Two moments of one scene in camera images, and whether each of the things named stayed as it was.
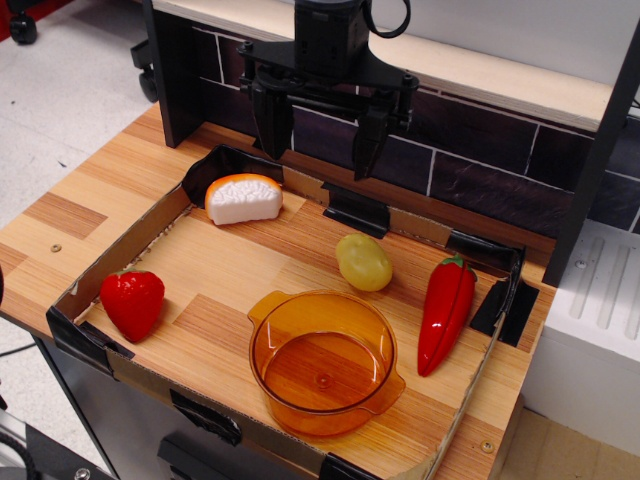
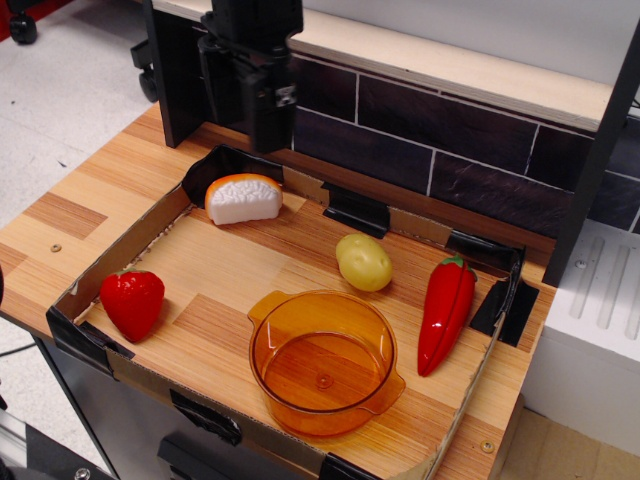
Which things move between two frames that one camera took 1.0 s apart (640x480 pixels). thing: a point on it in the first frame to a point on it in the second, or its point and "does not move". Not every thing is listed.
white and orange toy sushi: (243, 197) does not move
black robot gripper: (331, 63) to (242, 38)
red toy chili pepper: (447, 302) does not move
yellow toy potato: (363, 262) does not move
